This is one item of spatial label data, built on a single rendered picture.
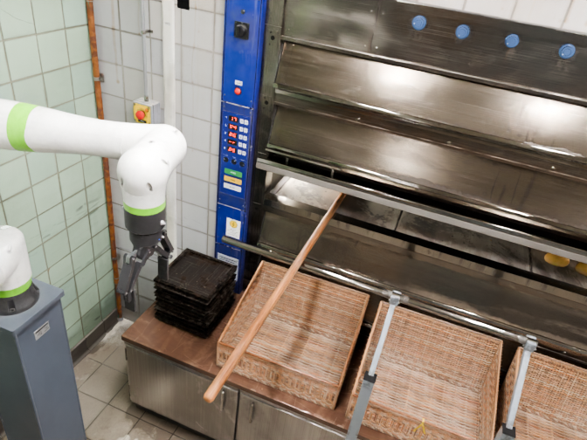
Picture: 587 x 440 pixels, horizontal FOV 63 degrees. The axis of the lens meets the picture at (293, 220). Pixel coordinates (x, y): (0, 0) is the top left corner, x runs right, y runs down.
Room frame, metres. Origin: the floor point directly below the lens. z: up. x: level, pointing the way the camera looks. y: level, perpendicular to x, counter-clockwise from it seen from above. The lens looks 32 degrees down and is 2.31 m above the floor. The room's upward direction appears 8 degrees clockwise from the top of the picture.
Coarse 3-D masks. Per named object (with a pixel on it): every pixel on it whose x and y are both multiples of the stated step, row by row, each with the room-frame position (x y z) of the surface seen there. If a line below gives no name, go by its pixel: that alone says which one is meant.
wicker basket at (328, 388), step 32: (256, 288) 1.83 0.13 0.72; (288, 288) 1.82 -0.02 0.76; (320, 288) 1.79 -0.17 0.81; (288, 320) 1.77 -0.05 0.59; (320, 320) 1.74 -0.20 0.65; (352, 320) 1.72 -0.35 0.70; (224, 352) 1.43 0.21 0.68; (256, 352) 1.54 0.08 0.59; (288, 352) 1.57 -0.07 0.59; (320, 352) 1.60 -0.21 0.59; (352, 352) 1.58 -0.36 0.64; (288, 384) 1.35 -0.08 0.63; (320, 384) 1.41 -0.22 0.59
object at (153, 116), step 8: (136, 104) 2.05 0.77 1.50; (144, 104) 2.04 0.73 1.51; (152, 104) 2.05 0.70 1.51; (144, 112) 2.04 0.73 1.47; (152, 112) 2.04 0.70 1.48; (160, 112) 2.10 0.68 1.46; (136, 120) 2.05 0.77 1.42; (144, 120) 2.04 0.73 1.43; (152, 120) 2.03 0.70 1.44; (160, 120) 2.09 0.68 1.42
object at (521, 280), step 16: (288, 208) 1.90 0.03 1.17; (304, 208) 1.90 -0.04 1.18; (320, 208) 1.92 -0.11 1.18; (336, 224) 1.83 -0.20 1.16; (352, 224) 1.82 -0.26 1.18; (368, 224) 1.83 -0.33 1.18; (384, 240) 1.77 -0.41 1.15; (400, 240) 1.75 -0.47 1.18; (416, 240) 1.76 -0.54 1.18; (432, 256) 1.71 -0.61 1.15; (448, 256) 1.69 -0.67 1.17; (464, 256) 1.70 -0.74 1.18; (496, 272) 1.63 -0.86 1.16; (512, 272) 1.62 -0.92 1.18; (528, 272) 1.64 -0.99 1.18; (544, 288) 1.58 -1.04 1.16; (560, 288) 1.57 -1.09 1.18; (576, 288) 1.58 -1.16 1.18
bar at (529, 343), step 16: (224, 240) 1.58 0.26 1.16; (272, 256) 1.52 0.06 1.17; (320, 272) 1.46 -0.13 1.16; (336, 272) 1.47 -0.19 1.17; (368, 288) 1.41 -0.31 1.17; (416, 304) 1.36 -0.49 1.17; (464, 320) 1.31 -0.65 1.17; (384, 336) 1.29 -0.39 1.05; (512, 336) 1.26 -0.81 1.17; (528, 336) 1.27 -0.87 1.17; (528, 352) 1.23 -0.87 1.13; (368, 384) 1.16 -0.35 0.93; (368, 400) 1.16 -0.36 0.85; (512, 400) 1.12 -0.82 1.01; (352, 416) 1.17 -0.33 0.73; (512, 416) 1.08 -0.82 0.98; (352, 432) 1.16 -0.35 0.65; (512, 432) 1.03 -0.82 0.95
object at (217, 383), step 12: (336, 204) 1.92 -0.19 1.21; (324, 228) 1.73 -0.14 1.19; (312, 240) 1.61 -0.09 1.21; (300, 252) 1.52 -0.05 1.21; (300, 264) 1.46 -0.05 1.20; (288, 276) 1.36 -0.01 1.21; (276, 288) 1.29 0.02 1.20; (276, 300) 1.23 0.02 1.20; (264, 312) 1.16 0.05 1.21; (252, 324) 1.10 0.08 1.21; (252, 336) 1.06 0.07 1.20; (240, 348) 1.00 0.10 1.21; (228, 360) 0.95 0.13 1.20; (228, 372) 0.91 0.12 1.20; (216, 384) 0.86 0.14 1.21; (204, 396) 0.82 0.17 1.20
